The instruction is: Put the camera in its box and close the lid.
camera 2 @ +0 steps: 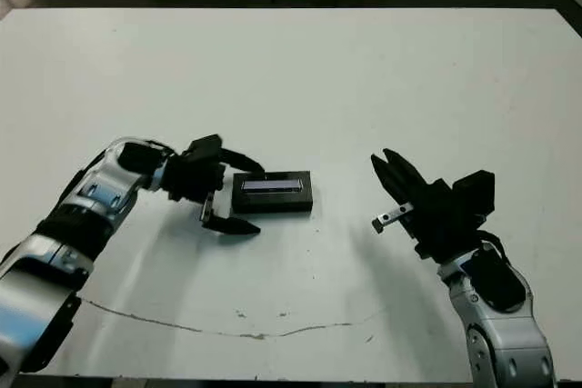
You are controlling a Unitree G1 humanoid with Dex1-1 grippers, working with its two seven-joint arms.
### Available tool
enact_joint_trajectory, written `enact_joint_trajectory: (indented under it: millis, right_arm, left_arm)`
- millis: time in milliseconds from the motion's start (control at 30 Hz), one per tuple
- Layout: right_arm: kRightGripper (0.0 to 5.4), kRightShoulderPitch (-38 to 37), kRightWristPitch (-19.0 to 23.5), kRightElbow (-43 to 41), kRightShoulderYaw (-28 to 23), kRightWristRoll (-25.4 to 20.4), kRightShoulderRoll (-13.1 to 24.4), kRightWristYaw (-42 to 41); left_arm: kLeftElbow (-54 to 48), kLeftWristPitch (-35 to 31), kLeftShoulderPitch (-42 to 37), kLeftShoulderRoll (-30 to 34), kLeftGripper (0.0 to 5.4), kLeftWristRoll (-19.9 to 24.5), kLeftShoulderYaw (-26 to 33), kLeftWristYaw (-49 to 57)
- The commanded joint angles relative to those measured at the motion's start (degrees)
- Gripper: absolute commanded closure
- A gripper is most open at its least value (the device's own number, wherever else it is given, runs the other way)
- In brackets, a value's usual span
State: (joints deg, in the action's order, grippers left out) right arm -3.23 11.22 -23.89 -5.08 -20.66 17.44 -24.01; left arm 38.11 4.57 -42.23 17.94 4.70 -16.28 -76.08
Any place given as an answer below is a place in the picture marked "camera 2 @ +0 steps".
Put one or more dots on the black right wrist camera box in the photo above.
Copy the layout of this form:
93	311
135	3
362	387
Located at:
475	195

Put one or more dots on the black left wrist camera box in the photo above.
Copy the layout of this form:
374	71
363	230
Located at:
207	148

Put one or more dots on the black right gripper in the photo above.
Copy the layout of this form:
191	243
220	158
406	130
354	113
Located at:
441	220

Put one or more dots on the black box lid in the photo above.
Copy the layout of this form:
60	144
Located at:
273	195

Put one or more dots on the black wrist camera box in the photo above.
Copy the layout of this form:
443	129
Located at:
475	195
207	148

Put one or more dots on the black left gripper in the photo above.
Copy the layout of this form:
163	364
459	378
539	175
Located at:
191	179

